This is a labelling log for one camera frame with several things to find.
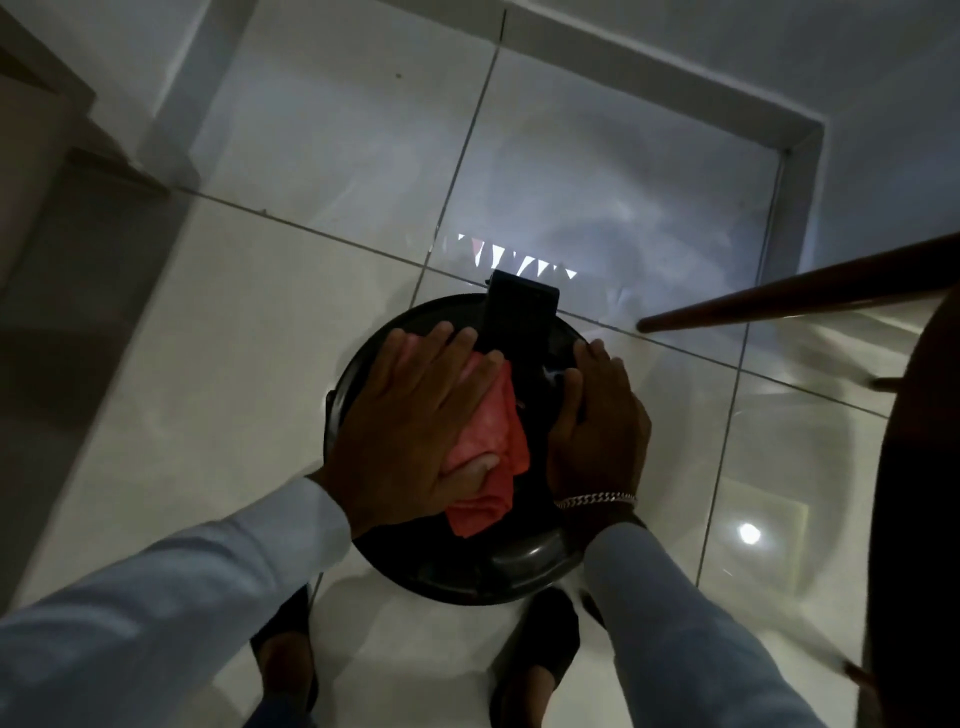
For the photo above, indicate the person's left black sandal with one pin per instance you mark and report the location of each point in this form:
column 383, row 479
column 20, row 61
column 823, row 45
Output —
column 289, row 660

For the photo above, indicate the person's right hand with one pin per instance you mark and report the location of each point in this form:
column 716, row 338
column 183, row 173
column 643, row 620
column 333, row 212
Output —
column 604, row 442

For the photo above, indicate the dark wooden chair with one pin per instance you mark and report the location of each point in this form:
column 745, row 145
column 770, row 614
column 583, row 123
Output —
column 919, row 487

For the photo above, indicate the person's left little finger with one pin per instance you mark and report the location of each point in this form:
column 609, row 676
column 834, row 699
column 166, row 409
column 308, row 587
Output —
column 386, row 356

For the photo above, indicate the person's left thumb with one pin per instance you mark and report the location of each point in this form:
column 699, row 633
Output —
column 474, row 471

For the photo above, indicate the person's right black sandal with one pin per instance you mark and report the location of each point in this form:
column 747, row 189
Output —
column 536, row 660

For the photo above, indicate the person's black sandal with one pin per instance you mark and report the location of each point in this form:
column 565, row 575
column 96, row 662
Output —
column 289, row 660
column 536, row 660

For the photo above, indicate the person's left hand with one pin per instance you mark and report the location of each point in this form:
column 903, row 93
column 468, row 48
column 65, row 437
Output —
column 390, row 442

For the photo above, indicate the person's left forearm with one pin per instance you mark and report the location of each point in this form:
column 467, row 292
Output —
column 165, row 600

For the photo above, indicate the red cleaning cloth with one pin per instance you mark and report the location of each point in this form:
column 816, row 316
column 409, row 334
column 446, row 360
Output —
column 491, row 442

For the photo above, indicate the person's left middle finger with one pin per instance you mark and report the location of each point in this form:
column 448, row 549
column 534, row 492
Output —
column 459, row 356

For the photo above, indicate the person's right forearm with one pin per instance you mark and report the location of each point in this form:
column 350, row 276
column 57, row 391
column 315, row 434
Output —
column 675, row 637

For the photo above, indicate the black round pedal bin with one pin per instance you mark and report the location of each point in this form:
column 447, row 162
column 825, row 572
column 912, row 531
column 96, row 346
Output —
column 525, row 555

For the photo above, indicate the person's right thumb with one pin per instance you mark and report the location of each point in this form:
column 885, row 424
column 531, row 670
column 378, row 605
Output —
column 568, row 409

